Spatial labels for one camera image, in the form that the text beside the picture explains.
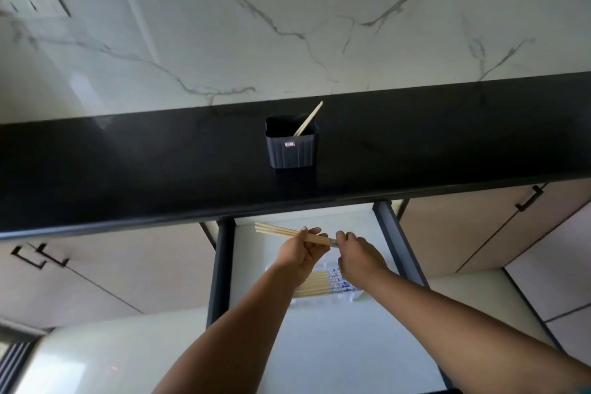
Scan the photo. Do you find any person's right hand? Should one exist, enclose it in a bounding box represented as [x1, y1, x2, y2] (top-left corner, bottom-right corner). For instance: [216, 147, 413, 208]
[335, 231, 391, 291]

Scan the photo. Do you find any person's left forearm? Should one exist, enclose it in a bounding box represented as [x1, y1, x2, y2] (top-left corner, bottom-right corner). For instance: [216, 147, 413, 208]
[152, 263, 306, 394]

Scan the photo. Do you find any black cabinet handle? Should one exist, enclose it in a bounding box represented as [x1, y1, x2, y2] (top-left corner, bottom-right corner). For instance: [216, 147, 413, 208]
[36, 243, 70, 269]
[515, 185, 545, 213]
[10, 245, 47, 270]

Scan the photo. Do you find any beige cabinet door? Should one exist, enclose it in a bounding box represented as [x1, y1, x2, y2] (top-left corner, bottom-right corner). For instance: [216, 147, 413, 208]
[398, 182, 548, 278]
[28, 222, 218, 315]
[0, 241, 144, 331]

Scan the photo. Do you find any white drawer with dark frame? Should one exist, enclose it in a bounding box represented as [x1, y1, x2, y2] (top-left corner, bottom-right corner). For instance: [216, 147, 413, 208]
[205, 199, 454, 394]

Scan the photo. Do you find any wooden chopstick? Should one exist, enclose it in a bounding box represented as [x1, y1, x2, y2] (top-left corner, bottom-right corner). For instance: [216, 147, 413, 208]
[294, 101, 324, 137]
[255, 222, 340, 247]
[255, 227, 339, 249]

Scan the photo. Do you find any bundle of printed wooden chopsticks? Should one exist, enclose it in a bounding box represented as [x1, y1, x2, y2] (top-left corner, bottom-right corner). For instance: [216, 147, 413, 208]
[293, 268, 362, 300]

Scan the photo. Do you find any clear plastic packet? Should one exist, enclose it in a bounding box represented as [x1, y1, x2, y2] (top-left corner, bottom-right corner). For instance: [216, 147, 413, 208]
[265, 259, 371, 305]

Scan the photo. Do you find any person's right forearm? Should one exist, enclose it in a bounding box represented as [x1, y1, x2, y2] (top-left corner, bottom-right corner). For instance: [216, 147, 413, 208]
[364, 267, 591, 394]

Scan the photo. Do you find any person's left hand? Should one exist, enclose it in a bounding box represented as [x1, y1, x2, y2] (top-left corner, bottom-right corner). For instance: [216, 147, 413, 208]
[275, 227, 330, 288]

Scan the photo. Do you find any black ribbed utensil holder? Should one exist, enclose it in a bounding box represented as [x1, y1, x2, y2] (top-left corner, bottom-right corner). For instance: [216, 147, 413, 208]
[265, 115, 320, 169]

